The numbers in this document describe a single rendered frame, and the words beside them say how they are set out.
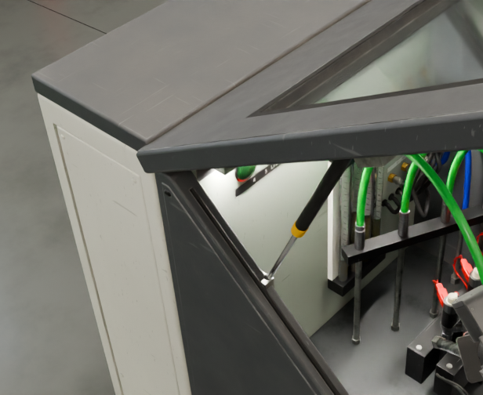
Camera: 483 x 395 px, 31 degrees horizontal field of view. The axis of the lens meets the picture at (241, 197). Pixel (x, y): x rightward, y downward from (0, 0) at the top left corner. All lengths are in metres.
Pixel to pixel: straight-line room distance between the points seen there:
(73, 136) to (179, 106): 0.21
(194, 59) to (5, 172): 2.42
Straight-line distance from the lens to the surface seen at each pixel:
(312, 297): 1.75
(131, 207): 1.39
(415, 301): 1.91
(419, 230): 1.67
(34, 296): 3.19
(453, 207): 1.27
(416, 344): 1.64
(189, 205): 1.25
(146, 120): 1.28
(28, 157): 3.81
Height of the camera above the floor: 2.24
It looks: 41 degrees down
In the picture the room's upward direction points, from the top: 5 degrees counter-clockwise
